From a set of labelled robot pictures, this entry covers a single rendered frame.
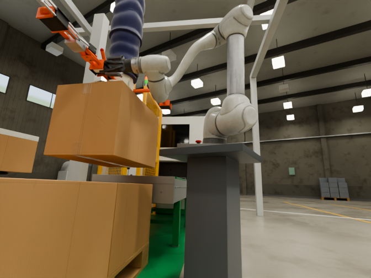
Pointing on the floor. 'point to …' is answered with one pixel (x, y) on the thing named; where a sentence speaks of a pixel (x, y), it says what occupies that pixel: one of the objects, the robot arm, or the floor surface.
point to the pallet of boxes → (334, 188)
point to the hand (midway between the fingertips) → (100, 67)
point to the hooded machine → (63, 171)
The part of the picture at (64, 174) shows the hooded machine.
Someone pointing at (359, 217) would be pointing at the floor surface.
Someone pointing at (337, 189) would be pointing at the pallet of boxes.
